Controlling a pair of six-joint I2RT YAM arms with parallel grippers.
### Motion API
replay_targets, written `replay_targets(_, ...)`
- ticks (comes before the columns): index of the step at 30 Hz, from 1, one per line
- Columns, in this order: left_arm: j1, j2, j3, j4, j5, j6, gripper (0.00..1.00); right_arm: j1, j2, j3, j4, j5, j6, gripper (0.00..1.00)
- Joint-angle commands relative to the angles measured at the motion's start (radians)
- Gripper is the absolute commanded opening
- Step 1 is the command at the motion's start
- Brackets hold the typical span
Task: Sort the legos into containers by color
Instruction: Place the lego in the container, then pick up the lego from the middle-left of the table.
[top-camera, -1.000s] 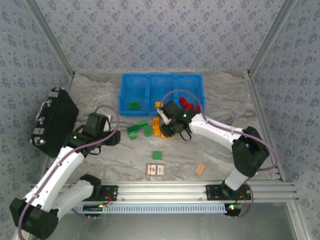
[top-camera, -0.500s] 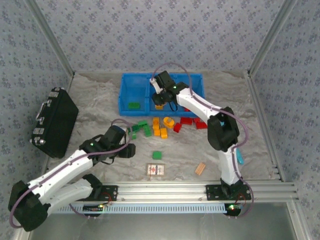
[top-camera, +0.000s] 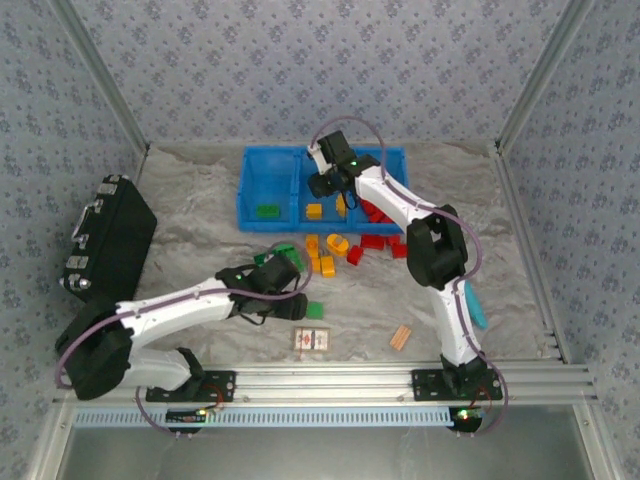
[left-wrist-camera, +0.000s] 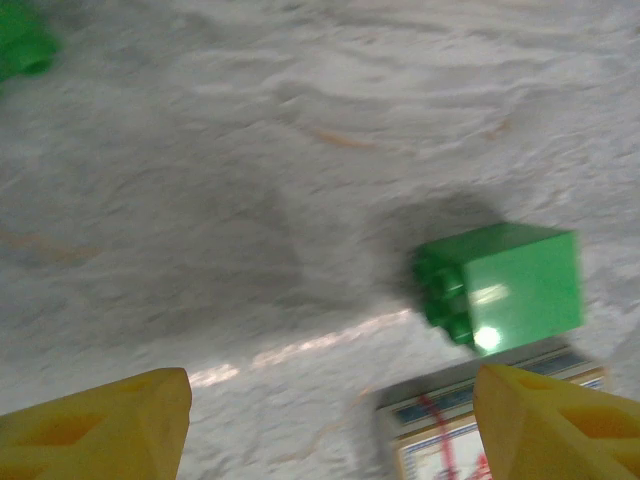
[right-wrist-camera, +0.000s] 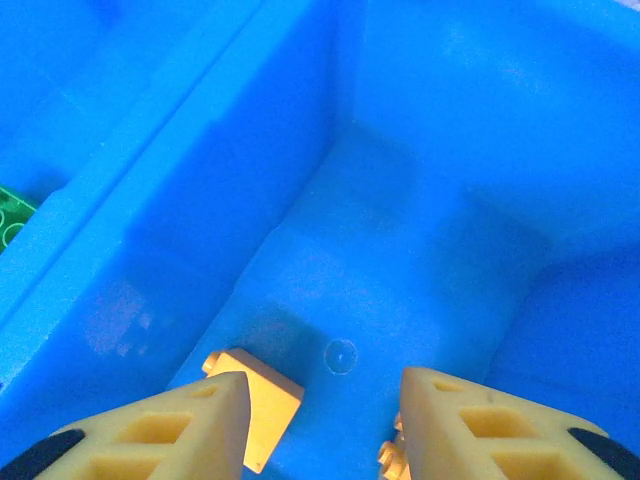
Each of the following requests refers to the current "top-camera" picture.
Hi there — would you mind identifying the blue slotted cable duct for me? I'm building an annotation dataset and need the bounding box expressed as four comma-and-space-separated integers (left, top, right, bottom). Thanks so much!
73, 405, 456, 429

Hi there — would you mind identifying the black case with silver latches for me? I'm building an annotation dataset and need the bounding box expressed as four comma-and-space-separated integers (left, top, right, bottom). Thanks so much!
59, 174, 159, 304

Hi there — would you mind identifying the teal plastic tool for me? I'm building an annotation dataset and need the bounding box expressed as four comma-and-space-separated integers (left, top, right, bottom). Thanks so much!
463, 279, 489, 331

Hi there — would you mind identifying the aluminium upright post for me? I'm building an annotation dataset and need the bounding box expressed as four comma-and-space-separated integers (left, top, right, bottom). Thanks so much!
493, 0, 597, 151
49, 0, 152, 154

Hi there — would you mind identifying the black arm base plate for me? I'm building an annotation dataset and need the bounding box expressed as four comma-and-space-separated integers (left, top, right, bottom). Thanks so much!
145, 369, 237, 404
410, 368, 504, 401

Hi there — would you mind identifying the small circuit board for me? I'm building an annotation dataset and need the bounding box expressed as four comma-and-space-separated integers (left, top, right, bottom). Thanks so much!
166, 408, 210, 427
448, 407, 485, 432

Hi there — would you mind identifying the grey metal panel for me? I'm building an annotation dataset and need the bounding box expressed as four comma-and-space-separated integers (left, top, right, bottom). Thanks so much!
54, 424, 601, 480

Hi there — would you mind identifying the aluminium frame rail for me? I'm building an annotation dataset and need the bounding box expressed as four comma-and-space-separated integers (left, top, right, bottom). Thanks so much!
52, 363, 599, 405

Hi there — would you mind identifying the purple cable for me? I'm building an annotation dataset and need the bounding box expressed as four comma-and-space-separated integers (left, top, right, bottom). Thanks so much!
308, 115, 510, 439
54, 242, 314, 439

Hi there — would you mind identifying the small ridged wooden block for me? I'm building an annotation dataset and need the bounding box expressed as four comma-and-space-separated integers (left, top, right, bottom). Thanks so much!
389, 324, 413, 351

